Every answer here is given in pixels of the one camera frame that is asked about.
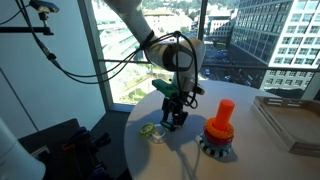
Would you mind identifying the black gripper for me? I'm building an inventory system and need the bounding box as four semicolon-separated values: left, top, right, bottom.
160;94;190;132

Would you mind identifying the dark green ring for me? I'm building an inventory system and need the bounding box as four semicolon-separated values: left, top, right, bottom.
159;120;176;132

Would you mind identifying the dark window railing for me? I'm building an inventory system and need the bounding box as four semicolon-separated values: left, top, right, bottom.
99;59;320;73

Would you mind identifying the black blue tool pile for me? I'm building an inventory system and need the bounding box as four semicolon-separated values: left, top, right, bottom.
61;125;113;180

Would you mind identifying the wooden tray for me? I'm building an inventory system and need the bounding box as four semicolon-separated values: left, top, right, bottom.
251;95;320;158

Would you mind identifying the black cart top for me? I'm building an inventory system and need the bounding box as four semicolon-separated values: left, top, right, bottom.
18;118;88;180

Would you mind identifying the white rounded object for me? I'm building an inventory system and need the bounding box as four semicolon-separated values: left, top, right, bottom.
0;118;47;180

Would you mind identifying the yellow green ring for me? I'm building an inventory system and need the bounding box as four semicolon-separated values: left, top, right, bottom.
139;122;156;136

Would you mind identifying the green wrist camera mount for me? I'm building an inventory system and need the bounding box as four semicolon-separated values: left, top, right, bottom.
152;79;183;100

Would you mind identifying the orange honeycomb ring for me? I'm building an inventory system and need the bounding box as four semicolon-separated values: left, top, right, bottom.
204;117;235;140

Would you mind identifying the red ring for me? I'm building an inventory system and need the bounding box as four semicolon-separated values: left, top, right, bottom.
203;128;234;146

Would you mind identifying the light blue ring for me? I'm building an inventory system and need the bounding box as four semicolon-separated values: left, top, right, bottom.
200;133;233;152

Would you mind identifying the large black white striped ring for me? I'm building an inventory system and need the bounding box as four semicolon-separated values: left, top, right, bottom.
198;136;233;159

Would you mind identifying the black cable bundle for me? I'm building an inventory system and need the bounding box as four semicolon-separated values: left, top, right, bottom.
14;0;201;111

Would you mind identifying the grey blue stand camera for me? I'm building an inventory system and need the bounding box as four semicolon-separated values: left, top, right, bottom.
29;0;60;14

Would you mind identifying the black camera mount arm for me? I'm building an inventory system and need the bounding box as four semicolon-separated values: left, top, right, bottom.
0;12;55;36

